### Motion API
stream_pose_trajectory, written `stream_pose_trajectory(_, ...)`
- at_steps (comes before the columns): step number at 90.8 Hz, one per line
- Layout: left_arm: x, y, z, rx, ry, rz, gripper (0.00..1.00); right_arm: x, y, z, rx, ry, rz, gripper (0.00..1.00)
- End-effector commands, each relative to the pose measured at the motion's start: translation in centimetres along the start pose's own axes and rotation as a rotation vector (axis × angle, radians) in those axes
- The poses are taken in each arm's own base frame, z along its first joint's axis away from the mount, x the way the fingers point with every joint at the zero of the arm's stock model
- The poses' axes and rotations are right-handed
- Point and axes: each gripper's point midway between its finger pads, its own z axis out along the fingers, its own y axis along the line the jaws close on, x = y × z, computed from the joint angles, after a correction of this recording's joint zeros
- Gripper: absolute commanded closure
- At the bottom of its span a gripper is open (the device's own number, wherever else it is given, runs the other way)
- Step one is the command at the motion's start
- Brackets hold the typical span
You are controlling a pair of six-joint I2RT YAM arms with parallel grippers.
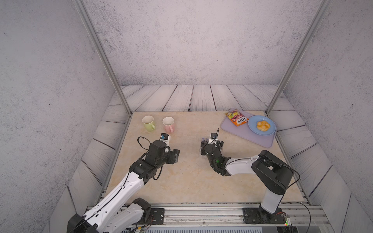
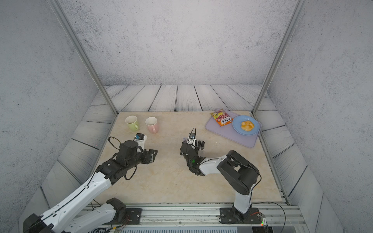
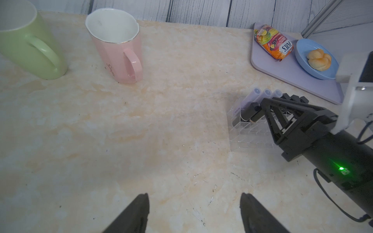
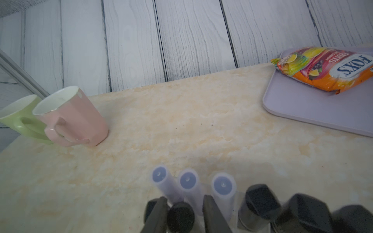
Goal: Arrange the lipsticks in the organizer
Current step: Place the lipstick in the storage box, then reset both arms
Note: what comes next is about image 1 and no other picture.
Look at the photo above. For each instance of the bread roll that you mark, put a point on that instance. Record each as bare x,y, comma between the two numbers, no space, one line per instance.
263,126

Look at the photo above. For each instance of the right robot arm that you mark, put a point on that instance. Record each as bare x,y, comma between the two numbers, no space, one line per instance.
275,174

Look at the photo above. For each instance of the clear acrylic lipstick organizer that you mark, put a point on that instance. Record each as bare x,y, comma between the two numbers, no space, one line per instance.
202,150

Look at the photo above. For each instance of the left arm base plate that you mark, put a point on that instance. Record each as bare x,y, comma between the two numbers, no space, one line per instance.
153,216

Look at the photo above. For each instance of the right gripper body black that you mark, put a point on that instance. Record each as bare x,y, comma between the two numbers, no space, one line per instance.
206,146

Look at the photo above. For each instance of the orange snack packet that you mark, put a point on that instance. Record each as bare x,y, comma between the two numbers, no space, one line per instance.
236,117

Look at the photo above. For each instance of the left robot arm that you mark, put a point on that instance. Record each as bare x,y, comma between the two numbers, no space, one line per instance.
110,215

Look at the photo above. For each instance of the blue plate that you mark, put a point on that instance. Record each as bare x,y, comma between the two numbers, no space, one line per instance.
252,125

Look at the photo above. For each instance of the right frame post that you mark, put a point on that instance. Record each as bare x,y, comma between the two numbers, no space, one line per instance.
307,38

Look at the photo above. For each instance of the left frame post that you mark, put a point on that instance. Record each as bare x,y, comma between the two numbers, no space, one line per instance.
101,52

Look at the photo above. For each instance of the green mug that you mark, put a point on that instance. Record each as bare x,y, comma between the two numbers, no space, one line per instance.
148,123

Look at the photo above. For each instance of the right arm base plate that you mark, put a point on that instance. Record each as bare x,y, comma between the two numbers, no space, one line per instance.
260,216

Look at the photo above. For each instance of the frame post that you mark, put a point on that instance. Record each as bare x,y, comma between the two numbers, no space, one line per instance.
101,52
307,38

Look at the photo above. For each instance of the aluminium rail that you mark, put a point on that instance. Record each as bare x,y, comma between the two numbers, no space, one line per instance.
228,218

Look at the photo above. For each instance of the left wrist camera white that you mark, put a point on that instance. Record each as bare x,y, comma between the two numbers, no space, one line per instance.
165,138

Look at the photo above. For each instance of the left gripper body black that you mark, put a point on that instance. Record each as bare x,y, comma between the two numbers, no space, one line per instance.
170,158

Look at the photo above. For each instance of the pink mug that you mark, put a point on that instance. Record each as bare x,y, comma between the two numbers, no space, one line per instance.
169,124

